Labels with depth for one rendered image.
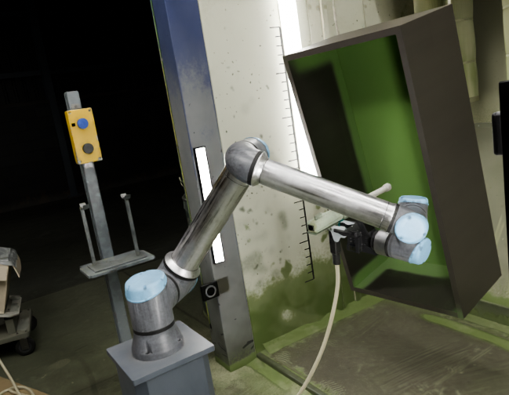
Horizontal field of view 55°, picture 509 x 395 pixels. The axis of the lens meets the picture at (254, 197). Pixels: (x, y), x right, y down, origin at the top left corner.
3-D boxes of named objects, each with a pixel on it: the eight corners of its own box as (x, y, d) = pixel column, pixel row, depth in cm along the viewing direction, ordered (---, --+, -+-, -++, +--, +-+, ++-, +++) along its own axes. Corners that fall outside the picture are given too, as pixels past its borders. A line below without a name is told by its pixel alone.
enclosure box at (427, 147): (390, 255, 268) (333, 36, 232) (502, 275, 221) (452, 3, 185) (350, 290, 249) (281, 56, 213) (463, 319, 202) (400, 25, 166)
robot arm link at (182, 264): (137, 292, 189) (232, 130, 161) (159, 275, 205) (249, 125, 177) (169, 317, 187) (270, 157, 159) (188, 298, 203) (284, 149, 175)
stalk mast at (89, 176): (139, 387, 275) (75, 91, 244) (143, 391, 270) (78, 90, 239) (129, 391, 272) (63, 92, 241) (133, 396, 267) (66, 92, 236)
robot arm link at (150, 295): (123, 331, 173) (113, 285, 170) (148, 310, 189) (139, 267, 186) (161, 332, 168) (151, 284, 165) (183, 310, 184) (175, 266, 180)
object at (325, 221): (321, 278, 176) (314, 219, 169) (310, 274, 180) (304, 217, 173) (395, 230, 206) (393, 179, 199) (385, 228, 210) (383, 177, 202)
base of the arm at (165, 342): (143, 367, 167) (137, 340, 165) (125, 348, 183) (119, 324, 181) (193, 346, 176) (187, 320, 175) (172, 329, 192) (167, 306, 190)
